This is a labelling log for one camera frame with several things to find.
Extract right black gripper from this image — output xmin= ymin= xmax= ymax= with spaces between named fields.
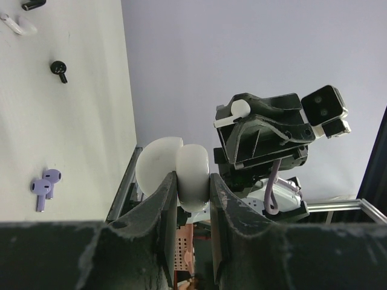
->
xmin=213 ymin=92 xmax=314 ymax=192

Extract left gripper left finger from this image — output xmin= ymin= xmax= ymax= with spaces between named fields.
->
xmin=1 ymin=173 xmax=177 ymax=289

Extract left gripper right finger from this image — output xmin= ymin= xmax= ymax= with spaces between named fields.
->
xmin=210 ymin=173 xmax=386 ymax=289

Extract white earbud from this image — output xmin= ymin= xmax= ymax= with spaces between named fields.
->
xmin=213 ymin=100 xmax=251 ymax=128
xmin=1 ymin=12 xmax=37 ymax=36

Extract white earbud charging case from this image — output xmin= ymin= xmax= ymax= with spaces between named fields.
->
xmin=135 ymin=137 xmax=210 ymax=213

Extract purple earbud right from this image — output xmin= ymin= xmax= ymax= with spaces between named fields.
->
xmin=42 ymin=169 xmax=62 ymax=199

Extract black earbud lower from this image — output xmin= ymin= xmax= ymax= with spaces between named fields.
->
xmin=50 ymin=60 xmax=68 ymax=84

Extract black earbud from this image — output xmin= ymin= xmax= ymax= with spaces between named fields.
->
xmin=21 ymin=0 xmax=47 ymax=11
xmin=50 ymin=60 xmax=68 ymax=84

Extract black earbud upper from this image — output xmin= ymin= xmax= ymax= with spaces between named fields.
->
xmin=21 ymin=0 xmax=47 ymax=11

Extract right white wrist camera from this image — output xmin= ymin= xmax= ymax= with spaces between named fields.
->
xmin=301 ymin=85 xmax=351 ymax=139

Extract aluminium frame rail front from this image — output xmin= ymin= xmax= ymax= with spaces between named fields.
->
xmin=308 ymin=199 xmax=386 ymax=225

